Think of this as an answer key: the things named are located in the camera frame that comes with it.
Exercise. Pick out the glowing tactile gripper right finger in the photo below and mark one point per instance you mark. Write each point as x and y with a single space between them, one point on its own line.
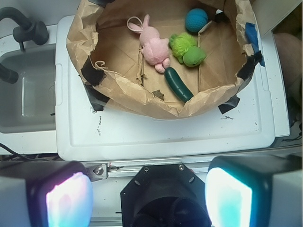
255 191

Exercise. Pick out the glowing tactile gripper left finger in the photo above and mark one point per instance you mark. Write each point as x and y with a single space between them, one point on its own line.
45 194

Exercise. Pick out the dark green plastic pickle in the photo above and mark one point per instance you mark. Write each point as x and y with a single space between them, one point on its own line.
176 84

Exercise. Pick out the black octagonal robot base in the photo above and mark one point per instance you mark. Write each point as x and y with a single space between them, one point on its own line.
164 196

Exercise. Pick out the white plastic tray lid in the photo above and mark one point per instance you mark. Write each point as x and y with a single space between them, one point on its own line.
85 135

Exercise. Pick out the white sink basin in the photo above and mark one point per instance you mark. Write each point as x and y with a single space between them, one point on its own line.
27 107

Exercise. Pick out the brown rock piece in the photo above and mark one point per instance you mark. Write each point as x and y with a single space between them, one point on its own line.
158 94

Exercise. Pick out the brown paper bag container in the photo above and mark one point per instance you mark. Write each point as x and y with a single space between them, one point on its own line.
107 56

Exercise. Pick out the green plush turtle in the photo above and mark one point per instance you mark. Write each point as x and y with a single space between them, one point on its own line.
185 48

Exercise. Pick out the black faucet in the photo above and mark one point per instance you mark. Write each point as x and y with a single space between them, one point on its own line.
27 30

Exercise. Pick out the pink plush bunny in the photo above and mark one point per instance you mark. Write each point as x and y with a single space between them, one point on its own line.
154 49

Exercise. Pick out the blue rubber ball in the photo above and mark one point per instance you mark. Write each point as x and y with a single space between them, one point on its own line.
195 20

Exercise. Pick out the aluminium rail with bracket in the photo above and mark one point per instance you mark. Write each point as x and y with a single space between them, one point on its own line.
101 171

